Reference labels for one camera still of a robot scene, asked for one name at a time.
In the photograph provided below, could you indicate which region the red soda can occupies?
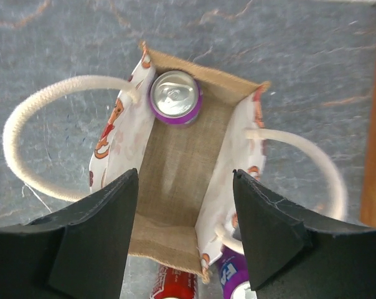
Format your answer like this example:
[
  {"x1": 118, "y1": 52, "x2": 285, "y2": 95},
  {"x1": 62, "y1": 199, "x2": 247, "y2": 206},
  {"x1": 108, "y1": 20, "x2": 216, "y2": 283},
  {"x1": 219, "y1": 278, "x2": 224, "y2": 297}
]
[{"x1": 149, "y1": 265, "x2": 198, "y2": 299}]

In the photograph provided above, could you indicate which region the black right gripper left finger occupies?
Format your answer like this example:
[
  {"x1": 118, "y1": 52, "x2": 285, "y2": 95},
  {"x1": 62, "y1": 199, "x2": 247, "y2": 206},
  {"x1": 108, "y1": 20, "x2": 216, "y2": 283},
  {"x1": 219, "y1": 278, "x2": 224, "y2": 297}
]
[{"x1": 0, "y1": 169, "x2": 139, "y2": 298}]

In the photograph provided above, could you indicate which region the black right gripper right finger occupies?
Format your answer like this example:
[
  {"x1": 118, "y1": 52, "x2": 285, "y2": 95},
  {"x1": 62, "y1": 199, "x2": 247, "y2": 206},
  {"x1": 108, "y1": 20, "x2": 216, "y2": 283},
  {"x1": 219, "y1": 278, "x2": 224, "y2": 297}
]
[{"x1": 233, "y1": 169, "x2": 376, "y2": 298}]

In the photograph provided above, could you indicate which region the purple soda can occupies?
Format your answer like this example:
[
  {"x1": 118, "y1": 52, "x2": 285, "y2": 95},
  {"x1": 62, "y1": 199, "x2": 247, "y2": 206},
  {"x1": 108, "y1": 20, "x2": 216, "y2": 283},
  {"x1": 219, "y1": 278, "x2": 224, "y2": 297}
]
[
  {"x1": 216, "y1": 247, "x2": 257, "y2": 299},
  {"x1": 148, "y1": 70, "x2": 203, "y2": 126}
]

